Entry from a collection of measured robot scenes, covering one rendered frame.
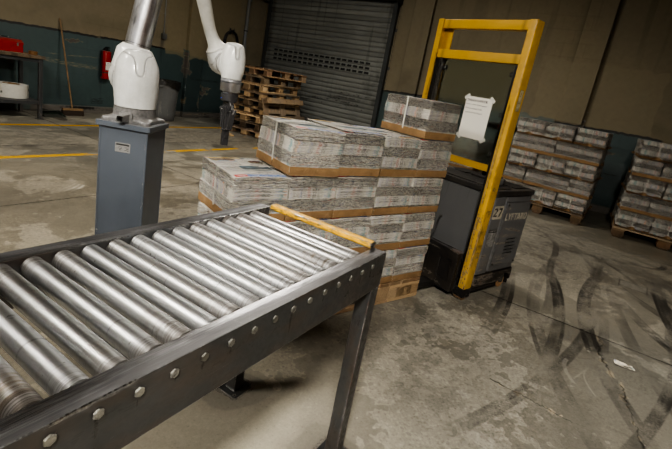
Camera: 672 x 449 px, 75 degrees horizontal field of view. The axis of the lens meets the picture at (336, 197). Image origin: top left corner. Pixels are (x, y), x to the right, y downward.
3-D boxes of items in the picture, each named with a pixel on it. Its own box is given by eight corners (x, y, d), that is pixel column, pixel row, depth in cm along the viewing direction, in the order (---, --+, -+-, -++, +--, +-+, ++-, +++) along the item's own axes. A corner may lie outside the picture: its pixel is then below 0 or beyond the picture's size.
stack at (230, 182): (185, 305, 237) (200, 154, 216) (349, 276, 310) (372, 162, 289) (213, 344, 208) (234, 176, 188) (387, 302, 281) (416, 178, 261)
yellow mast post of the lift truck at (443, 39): (387, 247, 354) (438, 18, 311) (395, 246, 360) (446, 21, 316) (395, 251, 348) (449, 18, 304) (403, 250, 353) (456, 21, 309)
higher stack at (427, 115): (348, 276, 309) (386, 91, 277) (379, 271, 328) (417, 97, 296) (386, 302, 281) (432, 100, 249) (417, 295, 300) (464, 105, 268)
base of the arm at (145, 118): (94, 119, 162) (94, 104, 161) (122, 115, 184) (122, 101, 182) (143, 128, 163) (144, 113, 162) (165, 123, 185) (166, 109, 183)
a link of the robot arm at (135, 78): (114, 107, 163) (117, 46, 158) (109, 100, 178) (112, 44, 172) (160, 112, 172) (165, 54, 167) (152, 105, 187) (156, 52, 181)
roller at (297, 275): (186, 222, 135) (185, 237, 136) (308, 279, 111) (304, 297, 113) (199, 220, 139) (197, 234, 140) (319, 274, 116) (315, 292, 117)
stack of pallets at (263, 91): (263, 129, 979) (272, 69, 947) (298, 138, 938) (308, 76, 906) (221, 129, 864) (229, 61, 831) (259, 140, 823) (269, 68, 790)
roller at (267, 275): (170, 243, 132) (183, 233, 135) (292, 307, 109) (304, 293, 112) (165, 231, 129) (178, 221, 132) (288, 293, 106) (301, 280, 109)
